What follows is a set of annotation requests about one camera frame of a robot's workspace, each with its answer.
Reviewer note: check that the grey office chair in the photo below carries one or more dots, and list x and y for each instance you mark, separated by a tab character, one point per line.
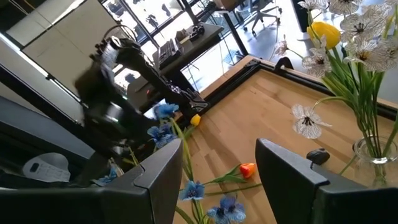
264	15

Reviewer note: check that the clear glass vase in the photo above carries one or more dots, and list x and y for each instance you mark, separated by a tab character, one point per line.
360	149

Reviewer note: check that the blue artificial flower spray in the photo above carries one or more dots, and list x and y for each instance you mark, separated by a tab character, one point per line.
228	210
164	110

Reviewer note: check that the yellow artificial tulip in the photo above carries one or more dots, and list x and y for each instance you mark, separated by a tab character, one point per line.
196	119
325	32

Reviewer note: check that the red-orange artificial tulip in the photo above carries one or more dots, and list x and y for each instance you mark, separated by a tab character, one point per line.
247	170

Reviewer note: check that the white rounded plastic device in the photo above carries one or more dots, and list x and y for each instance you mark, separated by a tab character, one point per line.
46	169

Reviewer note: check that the black artificial tulip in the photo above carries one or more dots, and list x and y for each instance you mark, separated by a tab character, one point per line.
317	156

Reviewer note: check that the small black table-edge camera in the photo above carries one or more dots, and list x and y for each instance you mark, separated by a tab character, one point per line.
284	61

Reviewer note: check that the black computer case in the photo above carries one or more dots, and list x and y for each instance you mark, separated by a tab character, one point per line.
299	15

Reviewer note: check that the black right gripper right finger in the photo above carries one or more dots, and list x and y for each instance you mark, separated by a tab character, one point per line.
295	193

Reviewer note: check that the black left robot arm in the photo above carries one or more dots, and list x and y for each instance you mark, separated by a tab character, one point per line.
146	70

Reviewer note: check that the black office desk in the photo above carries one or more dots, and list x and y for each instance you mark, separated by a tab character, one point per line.
202	34

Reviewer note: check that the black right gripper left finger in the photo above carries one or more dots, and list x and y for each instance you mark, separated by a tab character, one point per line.
140	199

